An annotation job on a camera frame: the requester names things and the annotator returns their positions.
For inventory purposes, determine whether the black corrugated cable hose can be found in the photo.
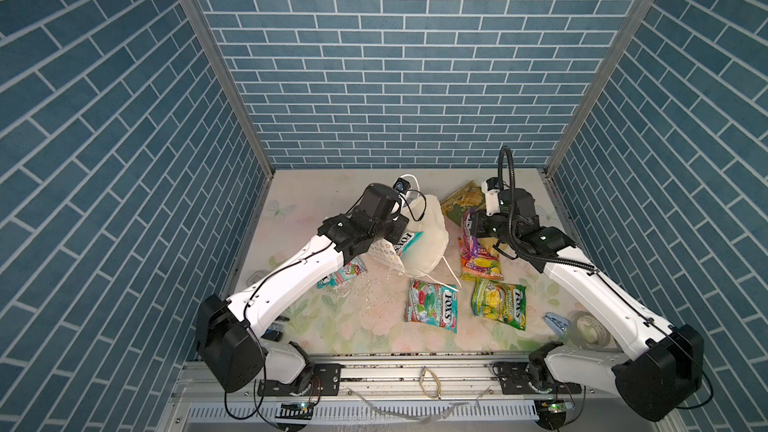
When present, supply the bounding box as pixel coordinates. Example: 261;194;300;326
496;145;601;274

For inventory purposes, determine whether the rubber band on rail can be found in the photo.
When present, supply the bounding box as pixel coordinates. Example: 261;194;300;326
418;367;443;400

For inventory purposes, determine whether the green Fox's lemon candy bag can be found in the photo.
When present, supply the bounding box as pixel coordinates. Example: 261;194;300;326
470;278;527;331

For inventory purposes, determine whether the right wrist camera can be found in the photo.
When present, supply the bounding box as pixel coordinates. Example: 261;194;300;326
481;177;504;216

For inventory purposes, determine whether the teal snack packet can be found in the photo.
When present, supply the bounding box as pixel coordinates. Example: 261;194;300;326
405;280;458;333

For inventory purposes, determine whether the yellow chips bag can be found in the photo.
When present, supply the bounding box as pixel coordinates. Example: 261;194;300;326
440;181;485;226

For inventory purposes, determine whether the aluminium corner post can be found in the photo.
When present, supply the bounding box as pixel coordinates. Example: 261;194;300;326
178;0;274;181
543;0;655;181

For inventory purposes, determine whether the white cable duct strip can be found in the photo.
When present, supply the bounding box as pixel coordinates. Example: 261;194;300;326
185;400;541;424

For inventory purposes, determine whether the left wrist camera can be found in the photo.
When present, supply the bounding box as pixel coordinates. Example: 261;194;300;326
393;176;426;205

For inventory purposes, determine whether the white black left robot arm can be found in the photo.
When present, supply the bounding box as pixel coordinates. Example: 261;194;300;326
195;181;410;393

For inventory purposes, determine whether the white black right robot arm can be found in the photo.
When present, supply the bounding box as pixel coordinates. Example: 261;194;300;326
468;179;707;422

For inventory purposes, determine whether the clear tape roll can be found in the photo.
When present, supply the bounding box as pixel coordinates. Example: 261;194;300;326
567;311;612;350

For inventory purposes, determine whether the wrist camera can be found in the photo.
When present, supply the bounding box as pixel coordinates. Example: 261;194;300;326
393;176;426;205
481;177;504;216

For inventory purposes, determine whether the orange Fox's fruits candy bag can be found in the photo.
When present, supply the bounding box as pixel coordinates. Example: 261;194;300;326
458;238;504;281

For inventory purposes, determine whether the aluminium right corner post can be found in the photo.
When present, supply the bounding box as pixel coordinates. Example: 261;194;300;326
543;0;655;181

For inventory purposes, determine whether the green Fox's mint candy bag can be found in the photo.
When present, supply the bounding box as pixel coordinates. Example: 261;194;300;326
317;258;367;289

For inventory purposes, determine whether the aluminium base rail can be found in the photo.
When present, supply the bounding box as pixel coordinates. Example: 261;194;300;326
171;347;628;405

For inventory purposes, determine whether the purple snack packet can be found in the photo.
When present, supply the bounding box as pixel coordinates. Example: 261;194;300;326
461;208;480;258

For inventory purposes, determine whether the aluminium left corner post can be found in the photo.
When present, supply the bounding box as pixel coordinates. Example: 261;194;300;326
178;0;274;181

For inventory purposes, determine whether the white printed paper bag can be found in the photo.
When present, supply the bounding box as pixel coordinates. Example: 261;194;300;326
366;174;461;292

